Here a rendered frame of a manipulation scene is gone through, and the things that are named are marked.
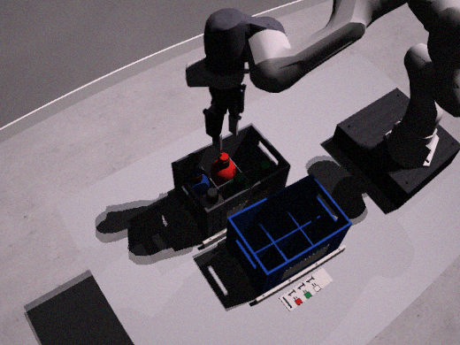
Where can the white paper pick list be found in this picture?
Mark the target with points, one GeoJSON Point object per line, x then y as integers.
{"type": "Point", "coordinates": [306, 289]}

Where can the black divided crate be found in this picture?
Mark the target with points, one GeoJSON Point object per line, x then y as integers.
{"type": "Point", "coordinates": [246, 154]}

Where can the dark blue crate with dividers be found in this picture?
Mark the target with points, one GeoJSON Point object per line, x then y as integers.
{"type": "Point", "coordinates": [271, 267]}

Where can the blue bottle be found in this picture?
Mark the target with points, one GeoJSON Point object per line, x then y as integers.
{"type": "Point", "coordinates": [198, 181]}

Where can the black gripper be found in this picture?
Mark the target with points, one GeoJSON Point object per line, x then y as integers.
{"type": "Point", "coordinates": [220, 102]}

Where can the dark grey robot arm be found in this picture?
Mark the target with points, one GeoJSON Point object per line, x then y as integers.
{"type": "Point", "coordinates": [229, 34]}

